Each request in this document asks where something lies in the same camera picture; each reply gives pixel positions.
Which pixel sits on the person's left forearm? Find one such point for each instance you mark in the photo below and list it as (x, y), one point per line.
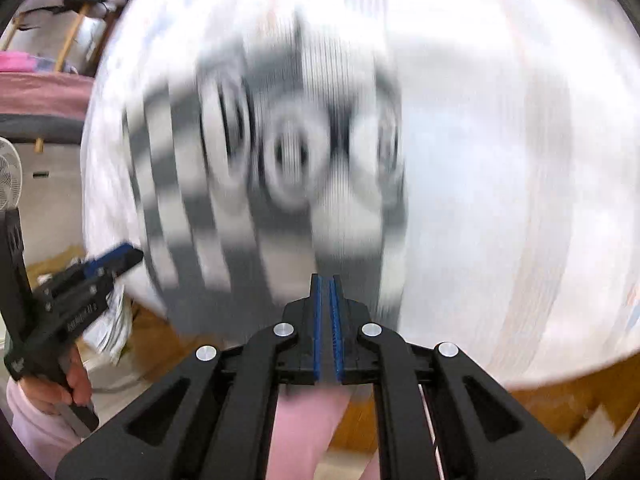
(35, 420)

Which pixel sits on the dusty pink grey towel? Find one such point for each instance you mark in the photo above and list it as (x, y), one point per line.
(40, 95)

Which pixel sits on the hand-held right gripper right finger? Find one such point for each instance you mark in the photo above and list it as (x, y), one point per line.
(339, 332)

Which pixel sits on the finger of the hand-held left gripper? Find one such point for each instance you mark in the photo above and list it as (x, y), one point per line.
(112, 257)

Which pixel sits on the grey white checkered cardigan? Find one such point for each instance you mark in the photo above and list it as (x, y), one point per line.
(280, 160)

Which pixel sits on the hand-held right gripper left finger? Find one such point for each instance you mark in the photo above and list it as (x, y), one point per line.
(320, 332)

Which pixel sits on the bright pink patterned towel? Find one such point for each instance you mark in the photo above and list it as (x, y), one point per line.
(30, 62)

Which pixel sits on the white standing fan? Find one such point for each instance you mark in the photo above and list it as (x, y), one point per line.
(9, 170)

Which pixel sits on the wooden drying rack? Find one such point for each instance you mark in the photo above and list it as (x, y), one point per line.
(70, 40)

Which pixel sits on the white fleece bed sheet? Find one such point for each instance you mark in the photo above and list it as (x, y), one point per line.
(500, 160)

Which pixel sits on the person's pink clothing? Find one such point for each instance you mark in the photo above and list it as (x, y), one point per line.
(305, 435)

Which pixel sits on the person's left hand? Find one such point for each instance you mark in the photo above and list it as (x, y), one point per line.
(77, 380)

